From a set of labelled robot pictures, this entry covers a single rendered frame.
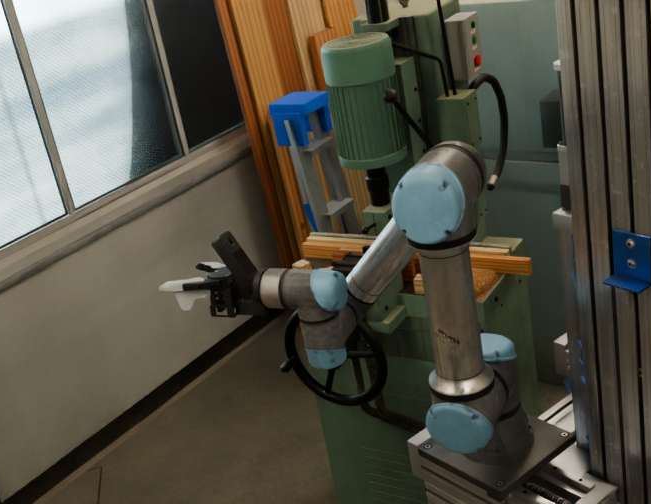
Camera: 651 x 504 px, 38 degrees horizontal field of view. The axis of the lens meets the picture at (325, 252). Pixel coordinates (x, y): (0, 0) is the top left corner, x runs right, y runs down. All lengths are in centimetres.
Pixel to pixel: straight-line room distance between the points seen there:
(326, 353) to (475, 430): 31
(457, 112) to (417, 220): 101
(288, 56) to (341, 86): 181
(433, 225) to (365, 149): 87
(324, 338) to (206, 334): 231
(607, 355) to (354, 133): 88
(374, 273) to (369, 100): 65
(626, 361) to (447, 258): 42
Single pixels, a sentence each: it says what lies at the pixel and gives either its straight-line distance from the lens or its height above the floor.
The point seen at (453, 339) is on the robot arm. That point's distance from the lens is 161.
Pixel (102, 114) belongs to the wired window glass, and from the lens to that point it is 363.
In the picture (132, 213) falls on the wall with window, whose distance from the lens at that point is 363.
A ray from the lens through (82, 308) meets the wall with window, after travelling 354.
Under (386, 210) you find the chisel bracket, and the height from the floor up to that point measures 107.
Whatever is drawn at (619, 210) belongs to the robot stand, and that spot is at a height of 131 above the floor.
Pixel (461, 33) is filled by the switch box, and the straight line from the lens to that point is 253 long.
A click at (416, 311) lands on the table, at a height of 86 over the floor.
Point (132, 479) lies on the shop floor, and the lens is 355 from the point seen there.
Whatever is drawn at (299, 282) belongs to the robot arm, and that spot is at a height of 124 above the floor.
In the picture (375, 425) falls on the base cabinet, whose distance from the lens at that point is 264.
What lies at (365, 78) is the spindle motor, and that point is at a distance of 228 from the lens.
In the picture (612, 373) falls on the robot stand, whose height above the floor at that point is 98.
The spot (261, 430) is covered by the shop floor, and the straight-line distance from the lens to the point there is 360.
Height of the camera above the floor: 196
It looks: 23 degrees down
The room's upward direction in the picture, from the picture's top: 11 degrees counter-clockwise
